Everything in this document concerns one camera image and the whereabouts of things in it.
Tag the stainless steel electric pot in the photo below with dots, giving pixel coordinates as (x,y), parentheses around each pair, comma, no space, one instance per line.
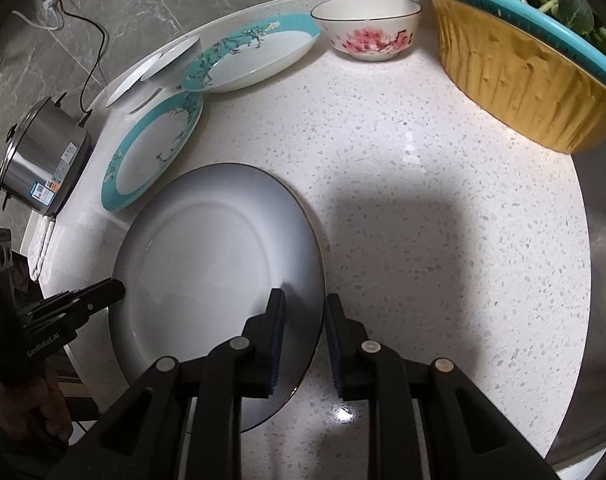
(38,170)

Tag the white towel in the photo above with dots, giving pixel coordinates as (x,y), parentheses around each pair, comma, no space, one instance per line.
(43,245)

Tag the yellow ribbed basin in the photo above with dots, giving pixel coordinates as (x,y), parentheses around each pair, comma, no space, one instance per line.
(508,75)

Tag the stainless steel sink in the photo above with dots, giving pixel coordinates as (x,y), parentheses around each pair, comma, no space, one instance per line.
(603,260)

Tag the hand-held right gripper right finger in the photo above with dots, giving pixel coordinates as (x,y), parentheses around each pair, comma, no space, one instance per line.
(333,350)

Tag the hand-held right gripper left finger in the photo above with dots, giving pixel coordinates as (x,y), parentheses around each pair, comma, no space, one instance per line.
(278,340)

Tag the medium white plate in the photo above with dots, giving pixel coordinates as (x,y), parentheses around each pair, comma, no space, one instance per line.
(125,90)

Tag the large white plate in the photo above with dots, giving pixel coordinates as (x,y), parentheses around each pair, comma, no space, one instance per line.
(198,270)

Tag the teal floral deep plate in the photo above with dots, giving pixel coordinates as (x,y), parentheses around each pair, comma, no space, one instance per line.
(253,60)

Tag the person's left hand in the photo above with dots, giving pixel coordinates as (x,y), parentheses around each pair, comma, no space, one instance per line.
(48,410)

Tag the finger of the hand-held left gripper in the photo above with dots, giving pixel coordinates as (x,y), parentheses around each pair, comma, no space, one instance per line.
(98,294)

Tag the small white dish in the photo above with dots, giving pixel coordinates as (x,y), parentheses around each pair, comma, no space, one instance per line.
(170,62)

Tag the pink floral bowl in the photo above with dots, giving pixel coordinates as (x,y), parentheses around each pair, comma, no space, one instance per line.
(368,35)

